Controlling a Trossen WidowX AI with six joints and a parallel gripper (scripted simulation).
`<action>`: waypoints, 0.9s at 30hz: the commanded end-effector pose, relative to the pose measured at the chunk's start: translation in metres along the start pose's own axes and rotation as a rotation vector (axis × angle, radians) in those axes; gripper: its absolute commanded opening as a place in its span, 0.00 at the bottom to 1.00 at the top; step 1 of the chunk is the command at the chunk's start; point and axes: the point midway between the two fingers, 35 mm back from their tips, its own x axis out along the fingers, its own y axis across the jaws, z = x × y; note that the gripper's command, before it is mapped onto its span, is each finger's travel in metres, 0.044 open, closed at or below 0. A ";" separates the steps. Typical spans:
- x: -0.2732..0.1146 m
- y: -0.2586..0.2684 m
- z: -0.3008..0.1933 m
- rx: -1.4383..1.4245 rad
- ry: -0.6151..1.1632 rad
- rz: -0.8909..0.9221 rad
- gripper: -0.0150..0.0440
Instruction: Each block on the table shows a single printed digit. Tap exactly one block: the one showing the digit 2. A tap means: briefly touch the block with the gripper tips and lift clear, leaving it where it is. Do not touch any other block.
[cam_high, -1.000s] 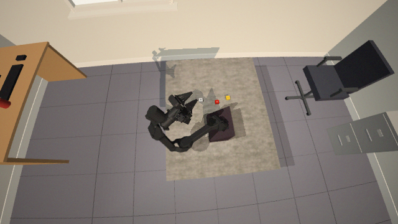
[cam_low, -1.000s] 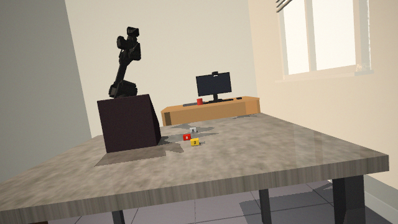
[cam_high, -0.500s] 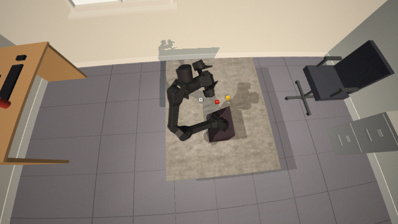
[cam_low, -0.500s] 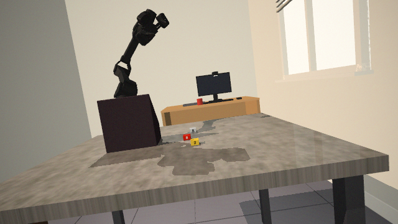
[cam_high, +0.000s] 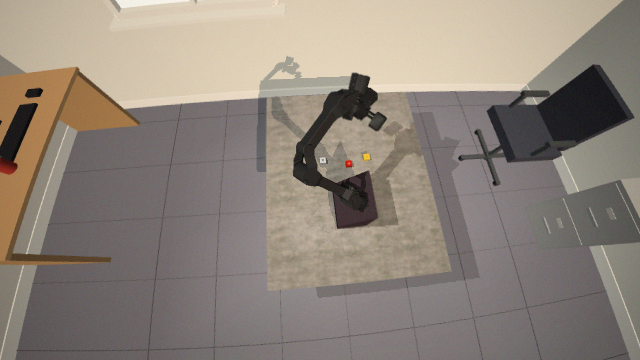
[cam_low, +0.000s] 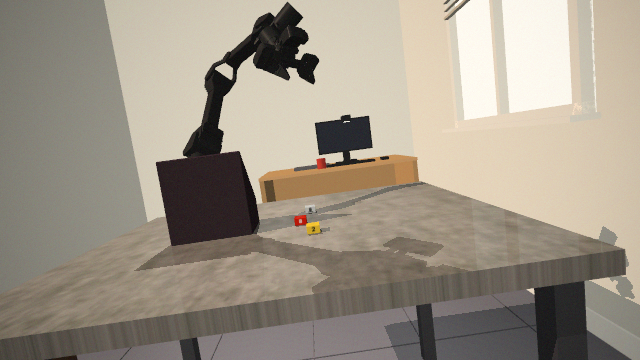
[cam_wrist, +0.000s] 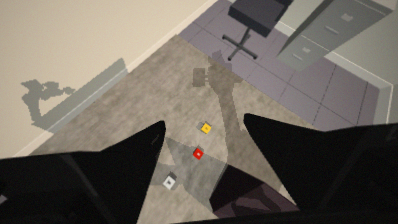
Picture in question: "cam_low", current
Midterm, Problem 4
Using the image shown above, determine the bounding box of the red block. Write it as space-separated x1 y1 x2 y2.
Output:
294 215 307 226

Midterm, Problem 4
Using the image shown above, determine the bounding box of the yellow block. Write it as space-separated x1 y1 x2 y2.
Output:
306 222 320 234

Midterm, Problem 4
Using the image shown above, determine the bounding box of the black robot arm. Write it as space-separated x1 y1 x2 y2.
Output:
183 1 309 158

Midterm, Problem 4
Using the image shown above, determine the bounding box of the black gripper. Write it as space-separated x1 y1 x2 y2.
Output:
253 36 319 85

